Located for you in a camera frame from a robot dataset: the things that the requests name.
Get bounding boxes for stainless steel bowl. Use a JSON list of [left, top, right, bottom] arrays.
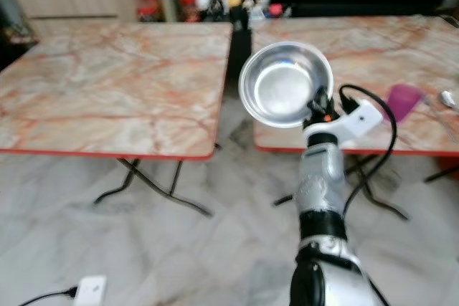
[[238, 41, 334, 129]]

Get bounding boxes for purple plastic cup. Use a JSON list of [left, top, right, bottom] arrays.
[[387, 84, 425, 123]]

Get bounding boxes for marble top folding table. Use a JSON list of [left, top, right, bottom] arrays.
[[251, 16, 459, 221], [0, 22, 234, 218]]

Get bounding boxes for silver metal spoon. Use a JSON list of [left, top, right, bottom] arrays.
[[440, 90, 459, 111]]

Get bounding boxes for small black jar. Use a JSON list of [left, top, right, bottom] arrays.
[[204, 0, 227, 21]]

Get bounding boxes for light wooden cabinet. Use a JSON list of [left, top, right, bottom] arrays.
[[4, 0, 151, 39]]

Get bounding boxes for white power strip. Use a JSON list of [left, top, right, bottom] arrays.
[[75, 275, 108, 306]]

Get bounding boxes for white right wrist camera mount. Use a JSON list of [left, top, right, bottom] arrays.
[[303, 100, 382, 145]]

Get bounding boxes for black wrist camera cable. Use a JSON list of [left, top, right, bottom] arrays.
[[339, 84, 399, 215]]

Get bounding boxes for black power cable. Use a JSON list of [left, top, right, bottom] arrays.
[[18, 287, 79, 306]]

